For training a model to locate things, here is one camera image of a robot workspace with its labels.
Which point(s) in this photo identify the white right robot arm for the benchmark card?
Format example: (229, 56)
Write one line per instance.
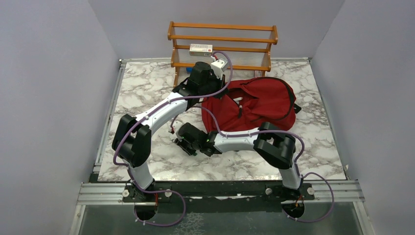
(275, 146)

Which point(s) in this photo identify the red backpack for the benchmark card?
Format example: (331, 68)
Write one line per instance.
(265, 99)

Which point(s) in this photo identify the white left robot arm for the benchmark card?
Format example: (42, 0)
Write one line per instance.
(133, 138)

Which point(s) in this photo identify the wooden two-tier shelf rack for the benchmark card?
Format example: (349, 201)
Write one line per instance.
(248, 47)

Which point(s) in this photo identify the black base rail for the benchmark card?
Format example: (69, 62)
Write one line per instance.
(217, 197)

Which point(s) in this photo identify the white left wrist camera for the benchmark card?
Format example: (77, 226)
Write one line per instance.
(218, 67)

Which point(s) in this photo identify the brown marker pen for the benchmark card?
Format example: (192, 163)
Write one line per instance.
(237, 100)

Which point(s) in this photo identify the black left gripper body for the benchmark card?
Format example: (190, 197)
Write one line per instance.
(212, 84)

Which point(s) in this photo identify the white red box on shelf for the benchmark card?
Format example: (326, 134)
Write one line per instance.
(201, 50)

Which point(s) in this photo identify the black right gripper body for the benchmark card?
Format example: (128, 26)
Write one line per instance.
(191, 149)

